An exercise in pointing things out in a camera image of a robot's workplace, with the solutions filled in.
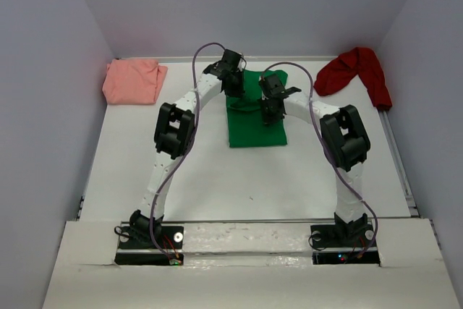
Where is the green t-shirt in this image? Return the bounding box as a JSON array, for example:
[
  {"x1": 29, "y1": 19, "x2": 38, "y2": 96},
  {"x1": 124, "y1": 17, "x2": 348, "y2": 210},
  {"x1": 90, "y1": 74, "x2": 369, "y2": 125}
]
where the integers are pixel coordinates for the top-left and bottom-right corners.
[{"x1": 226, "y1": 70, "x2": 287, "y2": 148}]

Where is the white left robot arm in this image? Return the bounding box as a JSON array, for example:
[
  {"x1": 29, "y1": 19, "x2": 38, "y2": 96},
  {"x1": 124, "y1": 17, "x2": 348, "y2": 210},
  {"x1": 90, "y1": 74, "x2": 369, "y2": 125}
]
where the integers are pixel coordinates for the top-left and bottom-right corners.
[{"x1": 121, "y1": 49, "x2": 246, "y2": 257}]

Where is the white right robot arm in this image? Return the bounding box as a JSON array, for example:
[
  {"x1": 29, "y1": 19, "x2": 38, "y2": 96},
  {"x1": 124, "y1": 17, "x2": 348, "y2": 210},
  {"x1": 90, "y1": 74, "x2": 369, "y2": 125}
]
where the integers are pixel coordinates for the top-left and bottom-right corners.
[{"x1": 259, "y1": 73, "x2": 372, "y2": 251}]

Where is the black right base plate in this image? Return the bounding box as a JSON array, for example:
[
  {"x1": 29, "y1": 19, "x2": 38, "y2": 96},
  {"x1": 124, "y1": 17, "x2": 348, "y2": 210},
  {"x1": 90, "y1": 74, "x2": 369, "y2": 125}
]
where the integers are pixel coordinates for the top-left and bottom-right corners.
[{"x1": 307, "y1": 224, "x2": 381, "y2": 266}]

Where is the folded pink t-shirt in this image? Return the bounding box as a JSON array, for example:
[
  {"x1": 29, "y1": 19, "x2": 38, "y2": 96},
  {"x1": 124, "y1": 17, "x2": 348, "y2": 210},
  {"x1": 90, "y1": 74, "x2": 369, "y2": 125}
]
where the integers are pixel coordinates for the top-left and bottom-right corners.
[{"x1": 102, "y1": 59, "x2": 168, "y2": 105}]

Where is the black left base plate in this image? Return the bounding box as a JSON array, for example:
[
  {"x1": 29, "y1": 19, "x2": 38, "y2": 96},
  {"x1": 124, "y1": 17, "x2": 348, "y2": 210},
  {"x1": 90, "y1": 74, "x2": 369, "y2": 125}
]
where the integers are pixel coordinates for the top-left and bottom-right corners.
[{"x1": 114, "y1": 224, "x2": 184, "y2": 266}]

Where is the red t-shirt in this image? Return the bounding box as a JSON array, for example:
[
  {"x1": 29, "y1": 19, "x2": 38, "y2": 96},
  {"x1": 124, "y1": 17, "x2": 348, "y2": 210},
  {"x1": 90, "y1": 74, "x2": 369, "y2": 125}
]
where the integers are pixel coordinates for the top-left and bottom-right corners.
[{"x1": 314, "y1": 47, "x2": 393, "y2": 111}]

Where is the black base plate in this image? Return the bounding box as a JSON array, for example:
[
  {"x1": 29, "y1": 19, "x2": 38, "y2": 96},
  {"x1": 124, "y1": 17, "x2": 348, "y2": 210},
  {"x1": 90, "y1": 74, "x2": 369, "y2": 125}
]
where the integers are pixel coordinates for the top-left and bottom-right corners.
[
  {"x1": 114, "y1": 224, "x2": 184, "y2": 266},
  {"x1": 307, "y1": 224, "x2": 381, "y2": 266}
]

